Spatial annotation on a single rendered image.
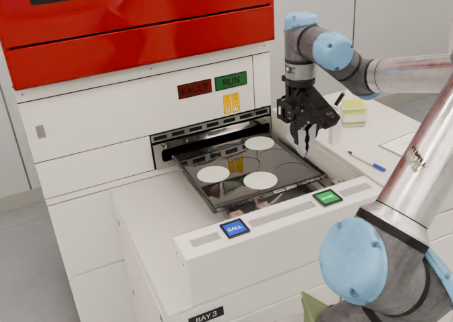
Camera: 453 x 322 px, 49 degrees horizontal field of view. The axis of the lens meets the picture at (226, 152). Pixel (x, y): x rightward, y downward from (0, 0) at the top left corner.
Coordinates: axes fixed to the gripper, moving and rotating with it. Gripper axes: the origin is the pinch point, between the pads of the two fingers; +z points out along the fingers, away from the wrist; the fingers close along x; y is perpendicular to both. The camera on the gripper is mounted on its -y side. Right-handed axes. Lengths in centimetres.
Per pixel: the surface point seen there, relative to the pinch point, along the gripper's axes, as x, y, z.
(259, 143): -12.2, 36.9, 15.6
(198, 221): 22.1, 21.4, 23.6
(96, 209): 41, 57, 30
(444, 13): -281, 154, 37
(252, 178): 3.5, 19.7, 15.6
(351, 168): -16.5, -0.6, 10.3
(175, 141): 12, 51, 12
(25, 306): 70, 117, 106
